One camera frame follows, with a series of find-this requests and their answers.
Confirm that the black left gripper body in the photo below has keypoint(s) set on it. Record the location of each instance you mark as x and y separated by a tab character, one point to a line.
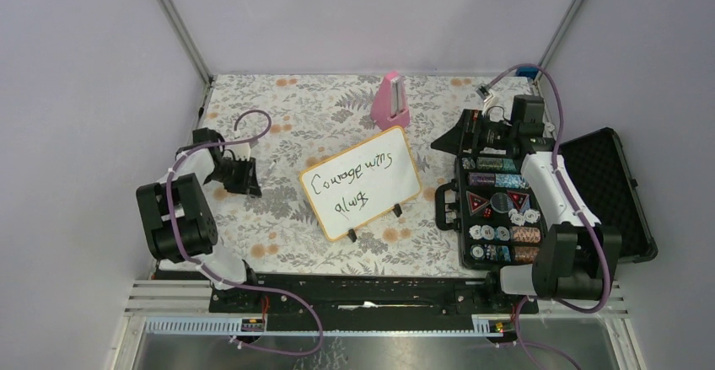
235	174

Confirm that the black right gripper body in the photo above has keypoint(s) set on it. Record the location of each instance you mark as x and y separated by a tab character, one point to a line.
487	135

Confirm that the yellow framed whiteboard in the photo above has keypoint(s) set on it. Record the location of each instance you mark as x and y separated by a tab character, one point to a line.
363	182

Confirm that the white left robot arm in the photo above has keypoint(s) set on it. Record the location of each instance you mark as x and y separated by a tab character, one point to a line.
176	217

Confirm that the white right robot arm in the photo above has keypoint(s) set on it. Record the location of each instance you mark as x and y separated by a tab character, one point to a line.
517	212

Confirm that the blue white chip stack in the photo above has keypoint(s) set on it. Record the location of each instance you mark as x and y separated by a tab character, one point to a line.
511	181

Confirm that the triangular all-in button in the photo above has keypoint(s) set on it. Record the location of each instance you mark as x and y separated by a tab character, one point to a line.
475	202

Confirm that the black poker chip case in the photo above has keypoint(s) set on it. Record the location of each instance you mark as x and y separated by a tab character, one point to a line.
597	166

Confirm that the floral table mat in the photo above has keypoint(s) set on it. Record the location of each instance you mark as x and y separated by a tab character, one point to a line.
303	120

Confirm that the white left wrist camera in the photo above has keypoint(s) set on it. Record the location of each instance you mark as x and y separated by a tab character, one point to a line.
242	152

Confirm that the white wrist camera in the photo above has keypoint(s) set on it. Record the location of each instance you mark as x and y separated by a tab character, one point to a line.
487	96
242	152

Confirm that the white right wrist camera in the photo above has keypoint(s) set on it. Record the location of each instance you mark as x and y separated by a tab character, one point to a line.
487	96

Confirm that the blue corner bracket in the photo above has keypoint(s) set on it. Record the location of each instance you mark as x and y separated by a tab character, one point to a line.
527	72

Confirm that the black mounting base plate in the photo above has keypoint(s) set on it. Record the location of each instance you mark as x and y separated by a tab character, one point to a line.
299	302

